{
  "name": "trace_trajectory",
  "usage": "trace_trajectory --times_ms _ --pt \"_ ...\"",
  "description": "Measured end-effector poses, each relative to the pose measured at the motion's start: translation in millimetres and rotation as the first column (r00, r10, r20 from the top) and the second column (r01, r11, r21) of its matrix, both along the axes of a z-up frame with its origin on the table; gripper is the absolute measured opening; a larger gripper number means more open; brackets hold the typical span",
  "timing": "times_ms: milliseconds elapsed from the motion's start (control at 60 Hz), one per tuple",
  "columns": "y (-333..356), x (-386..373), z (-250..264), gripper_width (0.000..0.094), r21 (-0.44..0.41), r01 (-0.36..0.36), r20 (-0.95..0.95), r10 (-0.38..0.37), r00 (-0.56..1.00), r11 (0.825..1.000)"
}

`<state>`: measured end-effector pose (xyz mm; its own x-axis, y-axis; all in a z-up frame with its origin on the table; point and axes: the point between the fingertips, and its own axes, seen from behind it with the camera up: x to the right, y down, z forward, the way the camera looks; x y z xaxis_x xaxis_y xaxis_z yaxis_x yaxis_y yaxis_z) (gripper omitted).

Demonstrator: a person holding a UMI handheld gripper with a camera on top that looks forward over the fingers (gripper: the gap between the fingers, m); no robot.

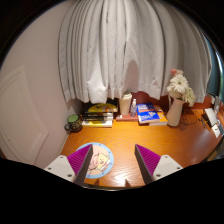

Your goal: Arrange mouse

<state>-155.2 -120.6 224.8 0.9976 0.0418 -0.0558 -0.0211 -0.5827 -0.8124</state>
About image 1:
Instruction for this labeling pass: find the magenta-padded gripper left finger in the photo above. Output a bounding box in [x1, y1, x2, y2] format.
[43, 143, 95, 187]

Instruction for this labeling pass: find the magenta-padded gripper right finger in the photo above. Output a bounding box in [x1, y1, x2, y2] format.
[134, 143, 184, 185]

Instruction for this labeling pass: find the black cable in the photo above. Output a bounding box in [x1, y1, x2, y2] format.
[179, 108, 203, 126]

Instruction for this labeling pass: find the clear spray bottle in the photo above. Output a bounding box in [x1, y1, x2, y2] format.
[129, 98, 138, 118]

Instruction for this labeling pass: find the pale yellow book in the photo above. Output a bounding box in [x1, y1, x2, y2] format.
[81, 119, 114, 129]

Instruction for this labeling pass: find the white panelled door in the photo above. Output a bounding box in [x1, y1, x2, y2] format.
[0, 64, 50, 165]

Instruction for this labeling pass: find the white flower bouquet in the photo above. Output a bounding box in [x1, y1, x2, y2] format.
[165, 68, 197, 108]

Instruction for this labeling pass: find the white desktop device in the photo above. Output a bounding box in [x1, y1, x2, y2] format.
[202, 107, 224, 139]

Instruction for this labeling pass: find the white pleated curtain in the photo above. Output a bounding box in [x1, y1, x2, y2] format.
[58, 0, 213, 105]

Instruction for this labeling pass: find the blue book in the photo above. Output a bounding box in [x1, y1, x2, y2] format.
[136, 102, 161, 125]

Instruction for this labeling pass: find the round cartoon-print mouse pad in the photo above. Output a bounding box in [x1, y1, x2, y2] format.
[75, 142, 115, 180]

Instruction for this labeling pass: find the dark green mug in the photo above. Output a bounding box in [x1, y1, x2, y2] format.
[64, 114, 83, 134]

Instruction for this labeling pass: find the red-brown notebook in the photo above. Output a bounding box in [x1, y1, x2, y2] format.
[115, 112, 139, 122]

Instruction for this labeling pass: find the white ceramic pitcher vase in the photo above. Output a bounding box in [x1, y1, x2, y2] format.
[165, 94, 186, 128]

